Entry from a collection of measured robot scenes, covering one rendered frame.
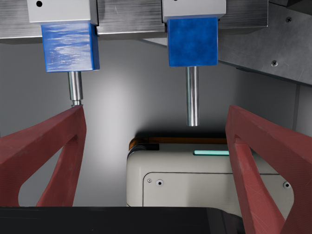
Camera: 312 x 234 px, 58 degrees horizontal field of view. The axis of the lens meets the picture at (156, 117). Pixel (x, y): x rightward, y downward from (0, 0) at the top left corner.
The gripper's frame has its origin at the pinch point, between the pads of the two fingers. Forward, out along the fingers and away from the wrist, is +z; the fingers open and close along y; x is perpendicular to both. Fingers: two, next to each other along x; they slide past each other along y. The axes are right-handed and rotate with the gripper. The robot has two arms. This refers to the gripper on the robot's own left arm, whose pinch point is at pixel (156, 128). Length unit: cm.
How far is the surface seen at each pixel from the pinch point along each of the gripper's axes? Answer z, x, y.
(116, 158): 75, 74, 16
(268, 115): 82, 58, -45
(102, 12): 16.0, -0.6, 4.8
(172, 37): 13.7, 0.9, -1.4
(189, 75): 13.1, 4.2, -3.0
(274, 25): 20.7, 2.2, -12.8
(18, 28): 15.3, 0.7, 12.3
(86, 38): 13.6, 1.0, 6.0
